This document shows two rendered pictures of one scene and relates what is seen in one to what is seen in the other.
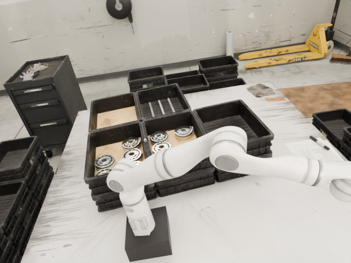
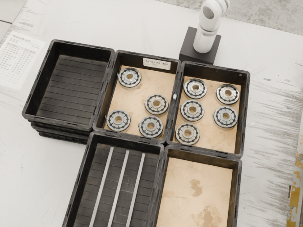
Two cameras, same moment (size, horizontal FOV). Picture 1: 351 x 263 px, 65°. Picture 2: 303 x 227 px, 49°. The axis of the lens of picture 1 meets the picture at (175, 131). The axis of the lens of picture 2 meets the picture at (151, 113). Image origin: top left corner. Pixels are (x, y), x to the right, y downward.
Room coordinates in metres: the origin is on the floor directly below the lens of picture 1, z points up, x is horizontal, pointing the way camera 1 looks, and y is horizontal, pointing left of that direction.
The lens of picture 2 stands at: (1.76, 0.28, 2.14)
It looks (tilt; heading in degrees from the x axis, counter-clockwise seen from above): 65 degrees down; 200
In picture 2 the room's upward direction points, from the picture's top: 1 degrees counter-clockwise
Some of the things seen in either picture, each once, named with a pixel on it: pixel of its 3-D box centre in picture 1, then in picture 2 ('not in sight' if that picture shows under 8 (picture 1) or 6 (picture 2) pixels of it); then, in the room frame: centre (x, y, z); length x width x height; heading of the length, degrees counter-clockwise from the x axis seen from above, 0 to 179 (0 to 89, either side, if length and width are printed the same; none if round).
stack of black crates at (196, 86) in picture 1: (188, 102); not in sight; (2.49, -0.18, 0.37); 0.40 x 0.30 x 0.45; 91
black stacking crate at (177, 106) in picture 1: (162, 108); (117, 190); (1.55, 0.06, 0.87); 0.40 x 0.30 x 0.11; 7
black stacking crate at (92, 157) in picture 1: (118, 156); (208, 112); (1.11, 0.31, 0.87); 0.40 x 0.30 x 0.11; 7
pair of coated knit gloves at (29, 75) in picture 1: (27, 75); not in sight; (2.54, 1.30, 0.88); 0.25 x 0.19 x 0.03; 1
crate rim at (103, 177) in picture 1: (116, 148); (209, 106); (1.11, 0.31, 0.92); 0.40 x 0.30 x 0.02; 7
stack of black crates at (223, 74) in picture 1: (218, 81); not in sight; (2.89, -0.57, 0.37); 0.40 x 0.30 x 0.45; 91
